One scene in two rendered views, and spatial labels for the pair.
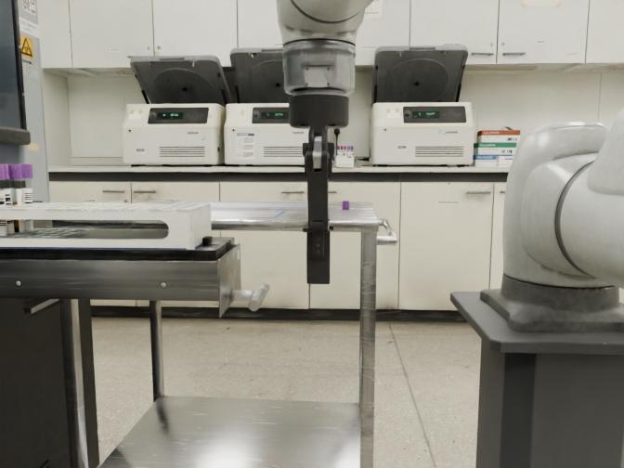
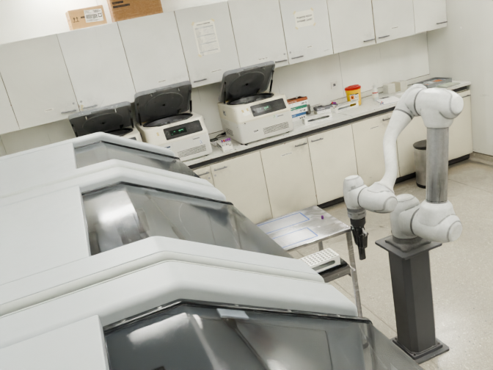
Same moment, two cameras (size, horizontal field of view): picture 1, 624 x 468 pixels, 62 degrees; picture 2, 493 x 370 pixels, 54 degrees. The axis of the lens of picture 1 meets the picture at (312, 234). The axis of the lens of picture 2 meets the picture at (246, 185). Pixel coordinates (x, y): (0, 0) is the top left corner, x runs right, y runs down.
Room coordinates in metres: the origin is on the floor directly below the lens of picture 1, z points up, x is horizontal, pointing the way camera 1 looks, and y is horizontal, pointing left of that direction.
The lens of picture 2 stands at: (-1.20, 1.20, 2.01)
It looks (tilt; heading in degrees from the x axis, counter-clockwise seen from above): 19 degrees down; 340
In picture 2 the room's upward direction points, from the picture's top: 12 degrees counter-clockwise
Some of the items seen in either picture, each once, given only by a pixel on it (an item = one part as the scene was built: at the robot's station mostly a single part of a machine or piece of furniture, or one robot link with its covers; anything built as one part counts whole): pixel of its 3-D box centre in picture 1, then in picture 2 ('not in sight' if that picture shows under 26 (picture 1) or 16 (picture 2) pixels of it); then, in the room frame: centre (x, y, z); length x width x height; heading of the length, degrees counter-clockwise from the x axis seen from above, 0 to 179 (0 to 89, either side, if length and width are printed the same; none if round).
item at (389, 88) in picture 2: not in sight; (395, 86); (3.35, -2.48, 0.95); 0.25 x 0.11 x 0.10; 83
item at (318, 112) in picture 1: (318, 133); (358, 225); (0.67, -0.01, 0.96); 0.08 x 0.07 x 0.09; 177
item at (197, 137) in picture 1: (183, 114); (108, 140); (3.31, 0.79, 1.22); 0.62 x 0.56 x 0.64; 175
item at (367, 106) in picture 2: (423, 169); (263, 133); (3.24, -0.69, 0.89); 4.75 x 0.65 x 0.03; 87
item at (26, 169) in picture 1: (27, 204); not in sight; (0.73, 0.40, 0.86); 0.02 x 0.02 x 0.11
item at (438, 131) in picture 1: (417, 109); (252, 100); (3.24, -0.64, 1.25); 0.62 x 0.56 x 0.69; 177
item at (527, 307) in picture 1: (552, 292); (404, 236); (0.77, -0.36, 0.73); 0.22 x 0.18 x 0.06; 177
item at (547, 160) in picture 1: (567, 201); (406, 214); (0.74, -0.36, 0.87); 0.18 x 0.16 x 0.22; 8
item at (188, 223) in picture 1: (91, 228); (309, 266); (0.68, 0.29, 0.83); 0.30 x 0.10 x 0.06; 87
